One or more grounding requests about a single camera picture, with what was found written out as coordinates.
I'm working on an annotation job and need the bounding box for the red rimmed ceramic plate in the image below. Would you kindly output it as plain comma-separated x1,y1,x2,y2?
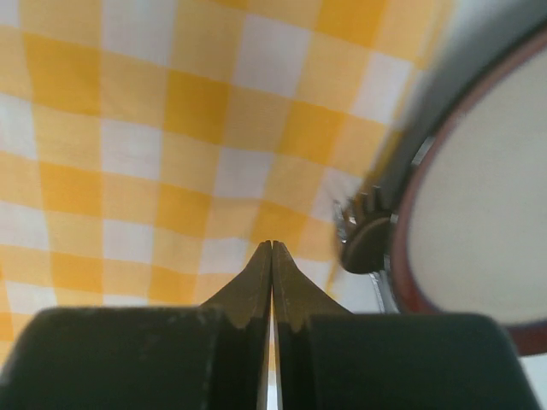
383,20,546,355

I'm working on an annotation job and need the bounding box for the copper spoon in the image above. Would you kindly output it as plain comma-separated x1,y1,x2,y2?
340,214,390,274

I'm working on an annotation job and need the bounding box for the orange checkered cloth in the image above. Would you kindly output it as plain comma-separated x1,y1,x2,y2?
1,1,451,352

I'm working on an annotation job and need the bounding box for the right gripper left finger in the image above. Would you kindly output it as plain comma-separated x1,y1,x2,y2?
1,242,272,409

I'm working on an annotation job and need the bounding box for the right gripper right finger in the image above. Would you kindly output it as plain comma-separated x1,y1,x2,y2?
272,242,539,409

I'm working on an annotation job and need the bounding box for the silver fork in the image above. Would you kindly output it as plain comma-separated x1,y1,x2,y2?
332,138,400,313

